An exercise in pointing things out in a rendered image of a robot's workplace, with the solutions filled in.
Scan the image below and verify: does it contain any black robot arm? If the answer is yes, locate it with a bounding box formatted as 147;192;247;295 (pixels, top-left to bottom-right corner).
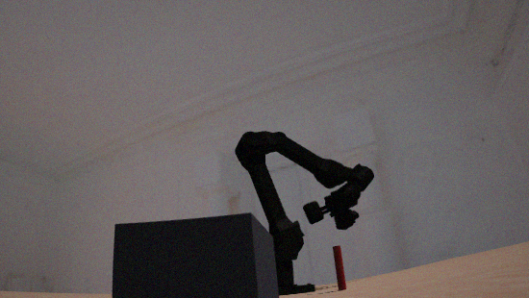
235;131;374;287

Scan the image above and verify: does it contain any dark red peg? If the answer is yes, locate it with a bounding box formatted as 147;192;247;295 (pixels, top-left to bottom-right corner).
333;246;346;291

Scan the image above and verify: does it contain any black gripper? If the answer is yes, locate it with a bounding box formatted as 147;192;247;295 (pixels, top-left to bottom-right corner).
303;191;358;224

